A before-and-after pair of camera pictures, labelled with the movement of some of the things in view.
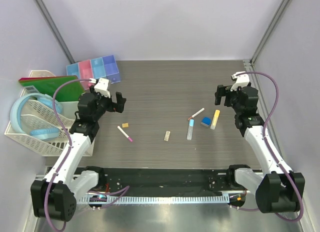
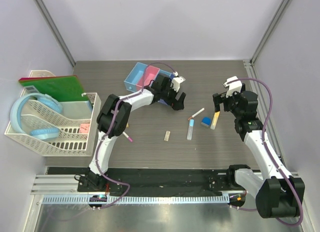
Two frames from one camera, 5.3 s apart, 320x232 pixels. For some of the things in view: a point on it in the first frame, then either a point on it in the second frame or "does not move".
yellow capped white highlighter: (214, 121) does not move
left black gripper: (118, 107) → (176, 104)
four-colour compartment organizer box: (105, 67) → (142, 75)
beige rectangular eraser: (167, 136) does not move
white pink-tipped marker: (125, 135) does not move
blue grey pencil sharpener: (206, 121) does not move
